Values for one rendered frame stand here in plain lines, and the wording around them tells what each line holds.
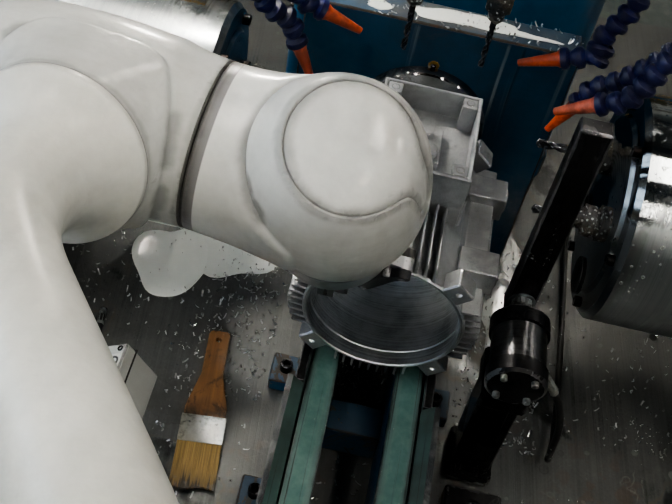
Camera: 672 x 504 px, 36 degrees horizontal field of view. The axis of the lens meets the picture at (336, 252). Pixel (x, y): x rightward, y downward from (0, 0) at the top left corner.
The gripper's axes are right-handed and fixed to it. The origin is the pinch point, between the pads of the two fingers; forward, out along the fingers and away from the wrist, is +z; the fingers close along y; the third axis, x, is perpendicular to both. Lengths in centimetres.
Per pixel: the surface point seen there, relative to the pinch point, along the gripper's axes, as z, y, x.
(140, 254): 36.3, 24.1, -2.9
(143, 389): -2.0, 13.1, 13.5
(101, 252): 36.1, 28.8, -2.1
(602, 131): -8.1, -19.7, -15.6
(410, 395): 16.8, -10.7, 7.9
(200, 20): 5.9, 18.1, -22.8
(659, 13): 204, -78, -134
